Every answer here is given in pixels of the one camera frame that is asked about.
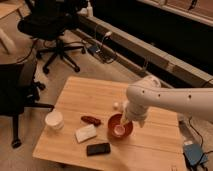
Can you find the red ceramic bowl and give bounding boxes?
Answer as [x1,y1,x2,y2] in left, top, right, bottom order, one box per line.
[108,114,133,139]

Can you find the white spray bottle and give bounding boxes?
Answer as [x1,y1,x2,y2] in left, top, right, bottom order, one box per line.
[87,0,93,17]

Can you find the white paper cup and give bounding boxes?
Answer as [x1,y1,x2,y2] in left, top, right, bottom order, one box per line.
[45,111,64,130]

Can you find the black office chair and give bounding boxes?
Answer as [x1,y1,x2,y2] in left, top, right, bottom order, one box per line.
[18,0,88,74]

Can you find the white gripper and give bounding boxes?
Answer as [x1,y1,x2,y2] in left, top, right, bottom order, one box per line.
[120,101,148,128]

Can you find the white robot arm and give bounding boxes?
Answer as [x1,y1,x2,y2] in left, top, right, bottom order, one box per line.
[120,75,213,125]

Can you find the black chair at left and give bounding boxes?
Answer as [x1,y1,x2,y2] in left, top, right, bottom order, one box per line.
[0,59,54,148]

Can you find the blue box on floor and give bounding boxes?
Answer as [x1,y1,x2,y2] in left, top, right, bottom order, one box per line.
[183,143,208,166]

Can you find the power strip with cables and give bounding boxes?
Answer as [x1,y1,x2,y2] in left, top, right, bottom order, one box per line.
[87,31,117,64]

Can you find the red chili pepper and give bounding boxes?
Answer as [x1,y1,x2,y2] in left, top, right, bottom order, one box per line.
[81,116,101,126]

